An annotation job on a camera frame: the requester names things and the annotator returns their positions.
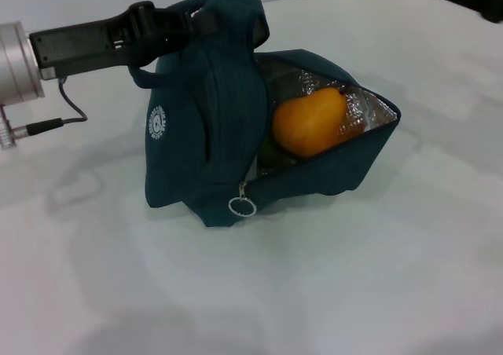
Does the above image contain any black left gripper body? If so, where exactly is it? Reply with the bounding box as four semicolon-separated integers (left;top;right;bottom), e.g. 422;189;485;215
29;0;163;81

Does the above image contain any teal insulated lunch bag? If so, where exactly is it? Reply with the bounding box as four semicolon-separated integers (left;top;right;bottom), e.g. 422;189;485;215
127;0;402;229

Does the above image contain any orange pear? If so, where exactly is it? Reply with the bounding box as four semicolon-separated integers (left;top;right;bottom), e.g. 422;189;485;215
272;87;349;159

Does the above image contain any green cucumber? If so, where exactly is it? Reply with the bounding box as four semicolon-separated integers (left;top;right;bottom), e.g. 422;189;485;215
257;134;299;167

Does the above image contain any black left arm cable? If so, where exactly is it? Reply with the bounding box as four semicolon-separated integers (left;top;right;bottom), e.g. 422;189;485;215
13;78;88;136

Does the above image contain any silver zipper pull ring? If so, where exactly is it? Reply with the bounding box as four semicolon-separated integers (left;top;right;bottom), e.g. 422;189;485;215
227;181;257;218

